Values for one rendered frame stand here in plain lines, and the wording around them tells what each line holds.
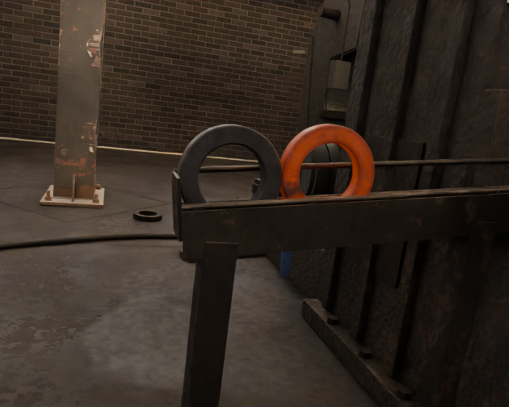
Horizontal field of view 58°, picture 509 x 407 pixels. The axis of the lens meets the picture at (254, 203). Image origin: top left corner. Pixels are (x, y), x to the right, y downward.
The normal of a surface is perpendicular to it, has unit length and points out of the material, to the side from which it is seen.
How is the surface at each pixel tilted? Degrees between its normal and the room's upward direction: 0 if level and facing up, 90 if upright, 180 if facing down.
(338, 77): 90
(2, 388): 0
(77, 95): 90
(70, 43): 90
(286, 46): 90
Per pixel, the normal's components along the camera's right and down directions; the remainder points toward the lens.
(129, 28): 0.29, 0.22
